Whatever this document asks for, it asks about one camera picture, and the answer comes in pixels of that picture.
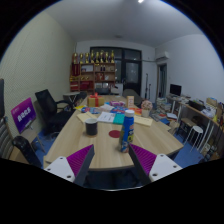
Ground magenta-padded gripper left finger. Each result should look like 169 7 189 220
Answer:
43 143 96 187

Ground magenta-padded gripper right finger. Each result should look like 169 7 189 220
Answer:
128 143 184 186

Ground blue white-capped drink bottle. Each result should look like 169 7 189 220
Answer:
119 109 136 154

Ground black mug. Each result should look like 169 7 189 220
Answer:
84 118 99 137

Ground yellow book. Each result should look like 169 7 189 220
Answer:
133 115 154 127

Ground flat round red coaster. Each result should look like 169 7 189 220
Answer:
108 129 122 139

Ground teal notebook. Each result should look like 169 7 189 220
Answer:
112 113 126 126

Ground white paper sheet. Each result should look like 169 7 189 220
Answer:
96 111 116 124

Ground orange red booklet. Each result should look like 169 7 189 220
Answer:
128 107 144 116

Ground blue magazine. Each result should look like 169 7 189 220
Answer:
80 106 101 115

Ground potted pink flowers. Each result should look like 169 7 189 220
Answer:
140 99 154 118

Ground black bag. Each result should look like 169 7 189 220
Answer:
12 135 43 168

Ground black office chair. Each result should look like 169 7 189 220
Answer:
34 88 81 136

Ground blue printed booklet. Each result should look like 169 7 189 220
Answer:
109 106 129 115

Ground white round stool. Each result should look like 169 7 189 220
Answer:
184 125 204 151

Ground small orange standing box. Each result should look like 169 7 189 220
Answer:
126 95 135 108

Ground yellow gift box red ribbon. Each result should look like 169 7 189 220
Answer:
87 92 106 108

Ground pink box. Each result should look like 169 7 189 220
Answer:
109 100 126 108

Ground small round white table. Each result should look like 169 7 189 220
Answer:
62 91 83 108

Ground tan chair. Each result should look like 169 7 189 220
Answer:
121 88 144 101

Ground cluttered side desk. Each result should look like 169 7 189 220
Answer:
166 94 224 158

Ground purple sign board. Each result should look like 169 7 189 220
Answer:
10 97 38 134

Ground black computer monitor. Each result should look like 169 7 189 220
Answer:
169 83 183 98

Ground striped grey chair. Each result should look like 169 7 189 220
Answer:
0 78 14 160

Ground wooden shelf unit with trophies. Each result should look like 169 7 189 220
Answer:
69 49 118 93

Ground black framed glass door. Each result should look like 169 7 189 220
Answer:
89 46 143 96

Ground white air conditioner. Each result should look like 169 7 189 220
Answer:
155 50 170 63

